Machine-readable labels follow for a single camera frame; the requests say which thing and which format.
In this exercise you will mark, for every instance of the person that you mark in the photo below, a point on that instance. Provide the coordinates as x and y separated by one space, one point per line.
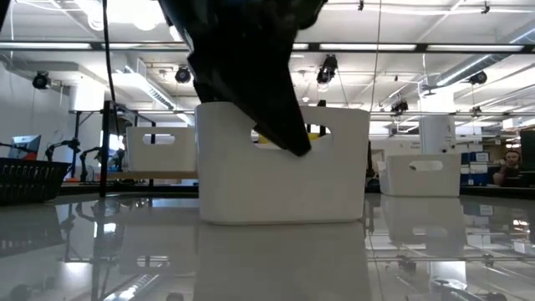
511 165

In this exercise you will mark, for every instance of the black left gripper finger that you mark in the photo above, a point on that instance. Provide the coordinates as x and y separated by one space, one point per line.
209 97
259 92

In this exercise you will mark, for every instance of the black hanging spotlight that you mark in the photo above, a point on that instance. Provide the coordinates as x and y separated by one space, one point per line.
41 80
477 78
182 74
399 106
327 69

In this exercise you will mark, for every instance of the black background robot arm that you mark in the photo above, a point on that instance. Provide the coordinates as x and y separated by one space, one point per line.
69 144
90 151

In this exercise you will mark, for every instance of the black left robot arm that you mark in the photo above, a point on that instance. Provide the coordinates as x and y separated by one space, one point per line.
2 8

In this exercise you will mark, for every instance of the blue white storage shelf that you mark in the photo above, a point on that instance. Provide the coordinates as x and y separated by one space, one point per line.
468 175

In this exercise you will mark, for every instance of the black frame beam with lights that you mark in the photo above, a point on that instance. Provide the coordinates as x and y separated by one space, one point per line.
421 47

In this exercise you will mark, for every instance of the computer monitor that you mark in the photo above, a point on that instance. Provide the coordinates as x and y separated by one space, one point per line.
25 144

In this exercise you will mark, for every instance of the black aluminium table frame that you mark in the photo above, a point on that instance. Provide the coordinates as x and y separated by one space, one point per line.
134 191

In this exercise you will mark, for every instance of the black slotted plastic basket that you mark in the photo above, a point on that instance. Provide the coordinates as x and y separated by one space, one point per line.
25 162

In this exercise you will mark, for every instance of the dark monitor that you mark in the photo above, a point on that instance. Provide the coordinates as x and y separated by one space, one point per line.
528 150

